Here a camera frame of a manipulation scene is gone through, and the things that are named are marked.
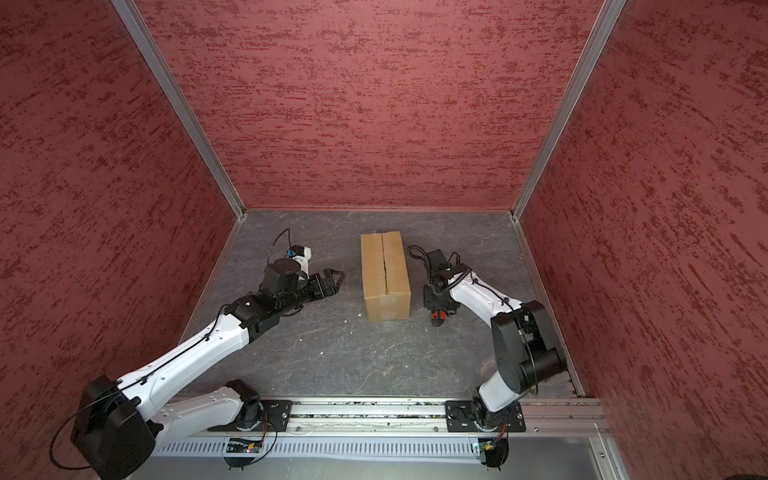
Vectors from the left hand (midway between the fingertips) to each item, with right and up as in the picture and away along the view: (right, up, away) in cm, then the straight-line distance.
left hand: (333, 283), depth 80 cm
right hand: (+30, -9, +10) cm, 33 cm away
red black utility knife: (+30, -11, +5) cm, 32 cm away
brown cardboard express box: (+15, +1, +1) cm, 15 cm away
